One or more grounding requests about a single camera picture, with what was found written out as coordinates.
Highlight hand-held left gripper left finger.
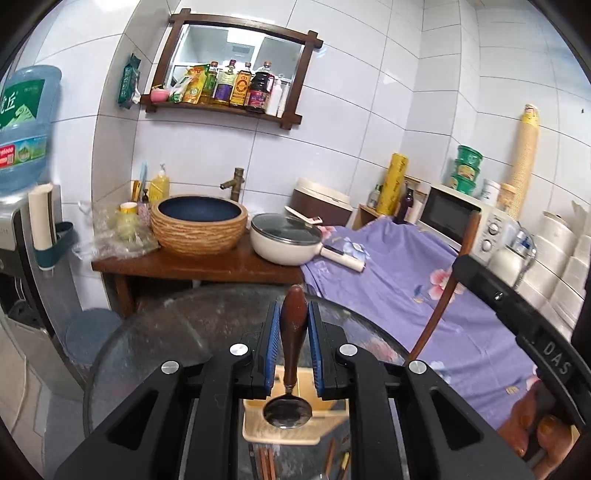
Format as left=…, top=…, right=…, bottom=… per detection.
left=54, top=300, right=282, bottom=480

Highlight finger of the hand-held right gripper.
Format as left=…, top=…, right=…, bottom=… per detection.
left=451, top=255, right=520, bottom=321

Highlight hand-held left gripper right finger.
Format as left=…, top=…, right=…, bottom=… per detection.
left=307, top=299, right=541, bottom=480

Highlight wooden handled metal spoon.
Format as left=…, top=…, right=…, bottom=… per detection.
left=262, top=285, right=314, bottom=431

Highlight beige plastic utensil holder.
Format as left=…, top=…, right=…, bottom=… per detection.
left=242, top=367, right=350, bottom=447

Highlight person's right hand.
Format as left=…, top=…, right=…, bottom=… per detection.
left=498, top=377, right=583, bottom=480

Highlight white kettle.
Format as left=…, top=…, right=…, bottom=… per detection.
left=487, top=247, right=536, bottom=289

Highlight white microwave oven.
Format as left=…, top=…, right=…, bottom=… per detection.
left=418, top=182, right=509, bottom=266

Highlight white jar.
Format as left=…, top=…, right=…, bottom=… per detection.
left=480, top=179, right=502, bottom=208

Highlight purple floral cloth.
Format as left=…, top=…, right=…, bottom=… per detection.
left=302, top=215, right=541, bottom=430

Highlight stack of white paper rolls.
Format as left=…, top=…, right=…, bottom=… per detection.
left=517, top=200, right=591, bottom=333

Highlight dark brown bottle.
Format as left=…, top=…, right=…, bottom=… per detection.
left=396, top=182, right=415, bottom=224

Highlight white frying pan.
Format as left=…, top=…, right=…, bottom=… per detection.
left=250, top=212, right=368, bottom=273

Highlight wooden counter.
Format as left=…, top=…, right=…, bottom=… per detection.
left=91, top=240, right=305, bottom=319

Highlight yellow wrap roll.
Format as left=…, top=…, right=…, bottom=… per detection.
left=378, top=153, right=409, bottom=217

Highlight tall stack of paper cups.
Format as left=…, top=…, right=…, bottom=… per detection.
left=507, top=105, right=542, bottom=217

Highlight glass pan lid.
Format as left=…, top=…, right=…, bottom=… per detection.
left=252, top=213, right=323, bottom=244

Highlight white rice paddle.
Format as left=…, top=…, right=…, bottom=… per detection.
left=284, top=205, right=324, bottom=225

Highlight woven pattern blue basin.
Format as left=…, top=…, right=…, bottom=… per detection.
left=151, top=195, right=249, bottom=258

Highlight brown white rice cooker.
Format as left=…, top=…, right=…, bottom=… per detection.
left=290, top=178, right=355, bottom=228

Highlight bamboo style faucet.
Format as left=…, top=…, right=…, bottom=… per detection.
left=220, top=167, right=245, bottom=203

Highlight yellow soap pump bottle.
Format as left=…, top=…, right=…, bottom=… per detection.
left=148, top=162, right=171, bottom=206

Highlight clear plastic bags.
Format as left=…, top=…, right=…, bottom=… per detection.
left=76, top=198, right=160, bottom=259

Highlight teal cup holder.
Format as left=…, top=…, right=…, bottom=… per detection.
left=33, top=222, right=75, bottom=271

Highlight white bottle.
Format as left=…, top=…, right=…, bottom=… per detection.
left=267, top=74, right=287, bottom=117

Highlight dark red label sauce bottle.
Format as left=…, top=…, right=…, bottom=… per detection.
left=246, top=61, right=274, bottom=114

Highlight orange label bottle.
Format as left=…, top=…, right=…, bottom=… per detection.
left=229, top=62, right=252, bottom=109

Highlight white paper cup sleeve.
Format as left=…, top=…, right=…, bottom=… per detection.
left=28, top=183, right=61, bottom=252

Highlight purple label bottle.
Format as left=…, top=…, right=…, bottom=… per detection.
left=213, top=59, right=237, bottom=107

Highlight grey water dispenser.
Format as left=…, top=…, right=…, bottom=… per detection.
left=0, top=185, right=84, bottom=402

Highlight green yellow oil bottle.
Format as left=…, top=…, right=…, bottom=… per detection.
left=201, top=61, right=219, bottom=106

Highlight yellow pouch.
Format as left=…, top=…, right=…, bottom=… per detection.
left=181, top=65, right=207, bottom=104

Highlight wooden framed mirror shelf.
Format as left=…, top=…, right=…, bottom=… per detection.
left=140, top=8, right=324, bottom=130

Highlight green packet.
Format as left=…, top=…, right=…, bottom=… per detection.
left=117, top=53, right=141, bottom=109

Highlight blue water dispenser bottle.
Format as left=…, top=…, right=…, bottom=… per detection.
left=0, top=65, right=63, bottom=197

